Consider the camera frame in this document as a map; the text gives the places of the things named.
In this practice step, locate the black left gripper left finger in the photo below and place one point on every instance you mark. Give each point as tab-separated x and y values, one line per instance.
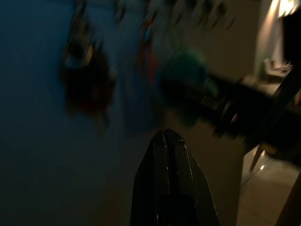
152	179

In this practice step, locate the dark key bunch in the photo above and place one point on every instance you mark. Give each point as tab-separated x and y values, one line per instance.
88	82

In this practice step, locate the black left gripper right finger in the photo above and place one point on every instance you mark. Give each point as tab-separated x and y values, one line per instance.
185	183

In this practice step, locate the wall key hook rack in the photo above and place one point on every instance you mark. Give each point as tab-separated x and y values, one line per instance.
200	11

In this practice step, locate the key bunch with green tag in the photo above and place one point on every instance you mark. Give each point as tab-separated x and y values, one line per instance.
189	68

